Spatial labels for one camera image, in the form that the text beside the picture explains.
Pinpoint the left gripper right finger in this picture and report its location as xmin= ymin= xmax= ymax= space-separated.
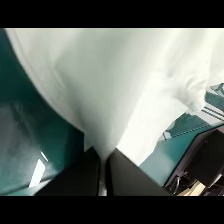
xmin=105 ymin=148 xmax=173 ymax=197

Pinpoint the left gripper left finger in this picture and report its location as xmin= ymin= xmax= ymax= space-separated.
xmin=34 ymin=146 xmax=102 ymax=197

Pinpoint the white T-shirt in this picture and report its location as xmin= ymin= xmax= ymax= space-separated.
xmin=4 ymin=27 xmax=224 ymax=168

